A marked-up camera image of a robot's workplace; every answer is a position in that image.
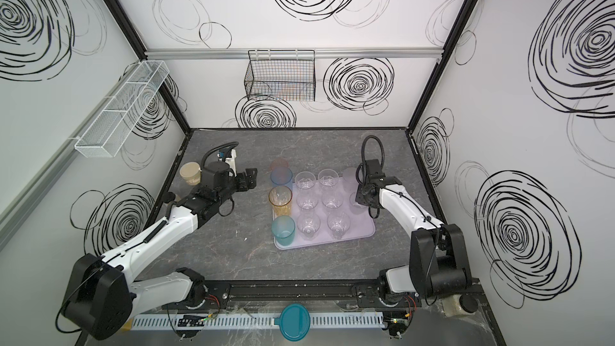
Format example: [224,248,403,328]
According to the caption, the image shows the frosted dimpled glass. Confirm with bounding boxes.
[348,192,368,216]

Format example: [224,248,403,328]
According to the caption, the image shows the clear faceted tumbler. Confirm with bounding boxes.
[321,191,344,211]
[327,211,351,240]
[297,211,321,240]
[294,171,317,192]
[318,169,340,192]
[296,190,320,210]

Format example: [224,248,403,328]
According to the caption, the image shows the tall blue textured glass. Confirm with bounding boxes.
[270,167,293,188]

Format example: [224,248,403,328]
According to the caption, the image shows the tall yellow plastic glass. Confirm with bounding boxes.
[268,186,292,217]

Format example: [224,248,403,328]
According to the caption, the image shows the teal dimpled plastic glass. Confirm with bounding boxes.
[272,216,296,247]

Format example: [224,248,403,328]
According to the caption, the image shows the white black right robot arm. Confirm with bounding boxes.
[356,160,472,299]

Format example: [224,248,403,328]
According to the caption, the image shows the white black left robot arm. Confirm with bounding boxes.
[57,161,258,341]

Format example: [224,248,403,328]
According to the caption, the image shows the lilac plastic tray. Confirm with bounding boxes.
[273,183,376,250]

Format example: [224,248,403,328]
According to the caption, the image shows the oat jar with beige lid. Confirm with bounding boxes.
[179,162,201,186]

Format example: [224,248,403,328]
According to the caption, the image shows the small pink plastic glass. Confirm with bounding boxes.
[270,157,289,171]

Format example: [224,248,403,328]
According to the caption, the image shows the grain jar with black lid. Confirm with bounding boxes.
[442,294,479,317]

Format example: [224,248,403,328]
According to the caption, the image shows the teal round lid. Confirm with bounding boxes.
[275,304,312,342]

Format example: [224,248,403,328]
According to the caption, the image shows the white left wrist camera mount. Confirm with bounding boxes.
[219,149,237,174]

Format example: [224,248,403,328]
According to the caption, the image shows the black corrugated left gripper cable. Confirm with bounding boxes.
[200,141,240,169]

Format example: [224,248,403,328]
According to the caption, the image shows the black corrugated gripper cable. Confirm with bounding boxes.
[355,135,386,184]
[200,141,240,169]

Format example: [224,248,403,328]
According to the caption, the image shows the black corrugated right gripper cable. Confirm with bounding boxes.
[355,135,386,184]

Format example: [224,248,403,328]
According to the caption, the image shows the white mesh wall shelf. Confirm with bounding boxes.
[75,60,170,158]

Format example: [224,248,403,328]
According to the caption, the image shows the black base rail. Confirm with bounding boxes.
[143,277,481,309]

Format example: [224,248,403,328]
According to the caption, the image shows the black wire wall basket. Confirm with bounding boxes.
[243,58,316,102]

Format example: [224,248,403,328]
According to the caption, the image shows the aluminium wall rail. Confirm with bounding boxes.
[145,46,444,60]

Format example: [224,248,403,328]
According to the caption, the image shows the white slotted cable duct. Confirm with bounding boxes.
[129,312,385,331]

